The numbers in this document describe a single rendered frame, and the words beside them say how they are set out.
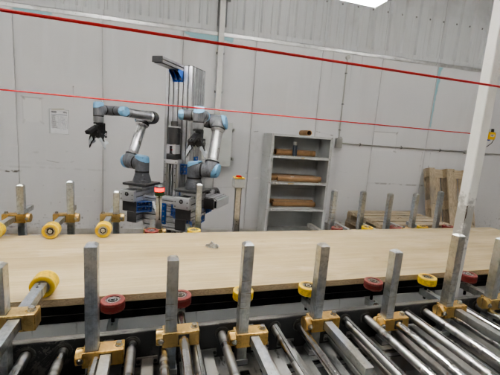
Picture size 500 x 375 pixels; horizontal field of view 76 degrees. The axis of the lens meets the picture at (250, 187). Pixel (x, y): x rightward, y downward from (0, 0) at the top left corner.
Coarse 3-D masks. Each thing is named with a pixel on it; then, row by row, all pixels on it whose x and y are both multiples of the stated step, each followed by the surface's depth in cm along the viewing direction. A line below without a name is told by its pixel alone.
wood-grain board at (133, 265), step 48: (0, 240) 158; (48, 240) 163; (96, 240) 167; (144, 240) 173; (192, 240) 178; (240, 240) 184; (288, 240) 190; (336, 240) 197; (384, 240) 204; (432, 240) 212; (480, 240) 220; (144, 288) 121; (192, 288) 124; (288, 288) 135
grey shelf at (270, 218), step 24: (264, 144) 465; (288, 144) 480; (312, 144) 488; (264, 168) 460; (288, 168) 486; (312, 168) 495; (264, 192) 456; (288, 192) 493; (312, 192) 502; (264, 216) 452; (288, 216) 500; (312, 216) 505
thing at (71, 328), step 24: (336, 288) 143; (360, 288) 147; (408, 288) 155; (432, 288) 160; (480, 288) 169; (48, 312) 111; (72, 312) 114; (120, 312) 118; (144, 312) 120; (192, 312) 126; (216, 312) 129; (264, 312) 135; (288, 312) 138; (24, 336) 110; (48, 336) 112
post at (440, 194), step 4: (440, 192) 264; (440, 196) 264; (436, 200) 268; (440, 200) 264; (436, 204) 267; (440, 204) 265; (436, 208) 267; (440, 208) 266; (436, 212) 267; (440, 212) 267; (436, 216) 267; (436, 220) 267; (432, 224) 270; (436, 224) 268
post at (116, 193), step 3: (114, 192) 192; (117, 192) 193; (114, 195) 192; (117, 195) 193; (114, 198) 193; (117, 198) 193; (114, 201) 193; (117, 201) 194; (114, 204) 193; (117, 204) 194; (114, 207) 194; (117, 207) 194; (114, 210) 194; (117, 210) 194; (114, 213) 194; (117, 213) 195; (114, 222) 195; (117, 222) 196; (114, 225) 196; (117, 225) 196; (114, 228) 196; (117, 228) 196; (114, 231) 196; (117, 231) 197
